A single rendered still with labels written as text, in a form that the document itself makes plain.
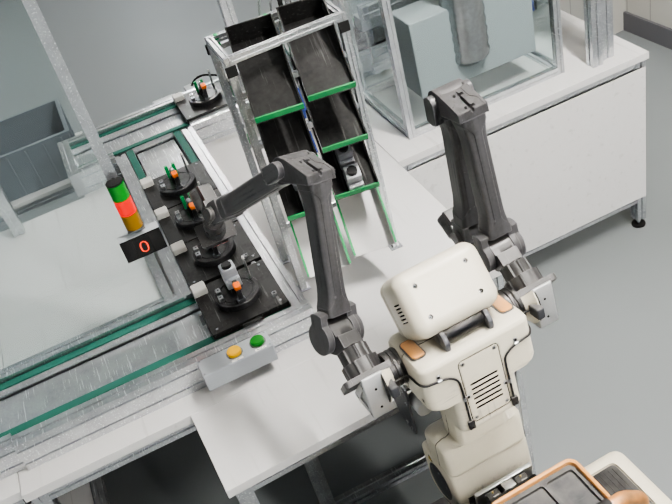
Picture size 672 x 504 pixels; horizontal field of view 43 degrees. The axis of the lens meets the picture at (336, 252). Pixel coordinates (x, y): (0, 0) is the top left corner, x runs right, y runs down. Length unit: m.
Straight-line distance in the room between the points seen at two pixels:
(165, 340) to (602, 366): 1.70
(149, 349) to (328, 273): 0.89
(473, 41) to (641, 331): 1.31
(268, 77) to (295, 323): 0.69
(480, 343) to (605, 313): 1.85
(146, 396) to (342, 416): 0.56
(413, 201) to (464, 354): 1.16
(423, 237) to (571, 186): 1.07
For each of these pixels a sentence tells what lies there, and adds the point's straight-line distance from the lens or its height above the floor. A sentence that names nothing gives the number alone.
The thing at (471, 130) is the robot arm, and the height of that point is 1.56.
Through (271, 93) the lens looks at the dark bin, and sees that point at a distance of 2.26.
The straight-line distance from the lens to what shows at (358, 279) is 2.63.
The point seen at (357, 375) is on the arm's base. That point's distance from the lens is 1.84.
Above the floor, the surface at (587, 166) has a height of 0.46.
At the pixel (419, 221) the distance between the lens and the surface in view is 2.80.
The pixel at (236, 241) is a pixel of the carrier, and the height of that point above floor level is 0.97.
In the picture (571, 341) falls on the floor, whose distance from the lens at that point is 3.53.
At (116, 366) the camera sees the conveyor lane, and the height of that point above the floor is 0.92.
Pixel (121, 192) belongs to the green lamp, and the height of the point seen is 1.39.
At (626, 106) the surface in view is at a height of 0.66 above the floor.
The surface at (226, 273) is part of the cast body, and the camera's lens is 2.46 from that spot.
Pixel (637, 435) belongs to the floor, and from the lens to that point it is 3.22.
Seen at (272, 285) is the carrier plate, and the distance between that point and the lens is 2.53.
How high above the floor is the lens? 2.53
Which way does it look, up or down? 37 degrees down
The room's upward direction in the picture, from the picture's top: 16 degrees counter-clockwise
